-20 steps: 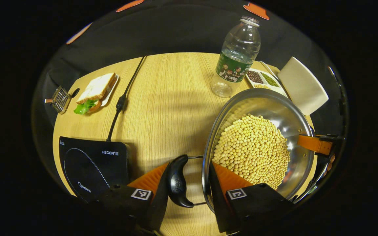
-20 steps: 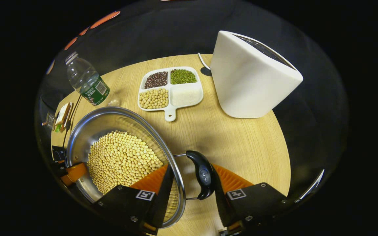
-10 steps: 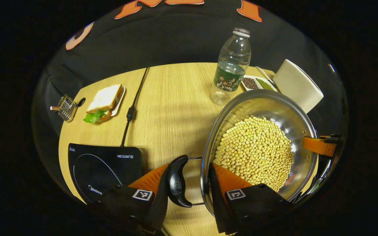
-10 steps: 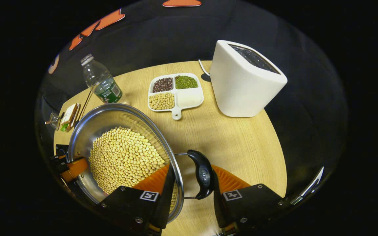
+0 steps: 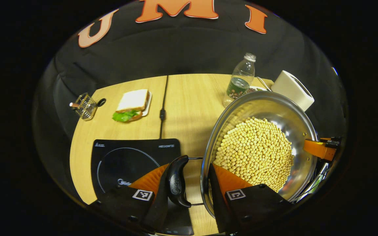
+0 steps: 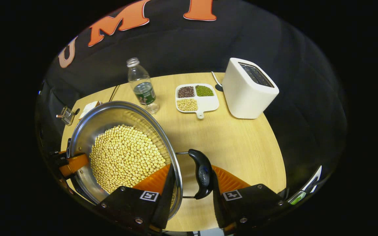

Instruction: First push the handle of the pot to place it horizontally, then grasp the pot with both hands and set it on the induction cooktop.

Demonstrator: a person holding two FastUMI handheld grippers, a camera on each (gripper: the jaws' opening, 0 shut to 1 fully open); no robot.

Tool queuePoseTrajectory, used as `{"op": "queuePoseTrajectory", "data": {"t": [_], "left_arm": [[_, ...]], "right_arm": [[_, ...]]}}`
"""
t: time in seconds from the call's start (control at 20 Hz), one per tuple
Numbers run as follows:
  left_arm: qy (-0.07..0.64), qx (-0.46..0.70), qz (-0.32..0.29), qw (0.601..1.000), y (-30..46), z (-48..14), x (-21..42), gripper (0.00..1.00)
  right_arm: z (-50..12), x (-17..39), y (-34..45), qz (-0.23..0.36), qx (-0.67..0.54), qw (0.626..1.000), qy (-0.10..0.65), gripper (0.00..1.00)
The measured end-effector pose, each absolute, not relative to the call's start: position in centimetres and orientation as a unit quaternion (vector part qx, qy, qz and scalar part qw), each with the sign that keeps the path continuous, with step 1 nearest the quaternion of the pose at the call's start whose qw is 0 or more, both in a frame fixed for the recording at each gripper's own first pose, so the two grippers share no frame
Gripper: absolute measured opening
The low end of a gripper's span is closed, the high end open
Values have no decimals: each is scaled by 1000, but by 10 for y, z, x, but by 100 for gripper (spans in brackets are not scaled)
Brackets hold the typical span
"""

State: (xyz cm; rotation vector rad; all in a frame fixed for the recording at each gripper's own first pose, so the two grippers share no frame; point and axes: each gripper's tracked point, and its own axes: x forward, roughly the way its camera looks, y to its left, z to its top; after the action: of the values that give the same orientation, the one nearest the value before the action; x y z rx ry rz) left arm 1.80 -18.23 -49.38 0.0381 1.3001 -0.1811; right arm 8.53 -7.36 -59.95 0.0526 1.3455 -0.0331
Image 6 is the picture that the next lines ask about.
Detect white printed board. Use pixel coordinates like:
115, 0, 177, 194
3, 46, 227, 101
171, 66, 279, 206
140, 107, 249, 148
287, 165, 323, 205

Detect white divided tray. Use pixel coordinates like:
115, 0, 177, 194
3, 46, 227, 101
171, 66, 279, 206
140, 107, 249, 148
175, 83, 220, 119

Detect large pile of yellow soybeans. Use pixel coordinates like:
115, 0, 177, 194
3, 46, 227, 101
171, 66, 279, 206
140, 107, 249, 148
89, 125, 167, 194

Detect white toaster cable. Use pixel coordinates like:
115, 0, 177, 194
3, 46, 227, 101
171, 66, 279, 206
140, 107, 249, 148
211, 71, 224, 88

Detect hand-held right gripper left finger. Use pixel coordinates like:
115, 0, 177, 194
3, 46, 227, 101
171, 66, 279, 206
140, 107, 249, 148
93, 163, 177, 235

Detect steel pot with black handle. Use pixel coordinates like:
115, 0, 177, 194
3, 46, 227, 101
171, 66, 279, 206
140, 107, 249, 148
67, 101, 214, 221

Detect clear plastic water bottle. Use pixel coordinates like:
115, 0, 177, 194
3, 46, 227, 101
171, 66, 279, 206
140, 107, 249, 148
126, 57, 160, 115

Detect white toaster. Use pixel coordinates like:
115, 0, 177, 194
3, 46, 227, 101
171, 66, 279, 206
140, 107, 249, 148
222, 58, 280, 119

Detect small pile of soybeans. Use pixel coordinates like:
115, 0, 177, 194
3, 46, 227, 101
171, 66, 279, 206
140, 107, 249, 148
177, 98, 198, 112

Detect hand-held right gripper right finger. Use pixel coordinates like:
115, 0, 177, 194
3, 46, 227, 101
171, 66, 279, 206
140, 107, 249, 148
211, 165, 293, 235

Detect sandwich with lettuce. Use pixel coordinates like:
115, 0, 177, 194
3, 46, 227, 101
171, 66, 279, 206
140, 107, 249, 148
78, 101, 101, 120

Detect pile of green mung beans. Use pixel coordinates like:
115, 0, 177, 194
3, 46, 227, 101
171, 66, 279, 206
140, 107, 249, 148
195, 85, 214, 97

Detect black power cable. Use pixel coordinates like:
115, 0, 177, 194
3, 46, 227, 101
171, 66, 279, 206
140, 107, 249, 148
109, 85, 120, 102

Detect pile of dark red beans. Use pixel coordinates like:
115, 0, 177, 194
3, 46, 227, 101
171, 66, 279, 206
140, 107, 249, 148
178, 86, 195, 98

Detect small metal crank gadget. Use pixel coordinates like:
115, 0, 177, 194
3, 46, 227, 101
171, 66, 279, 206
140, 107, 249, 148
56, 106, 80, 126

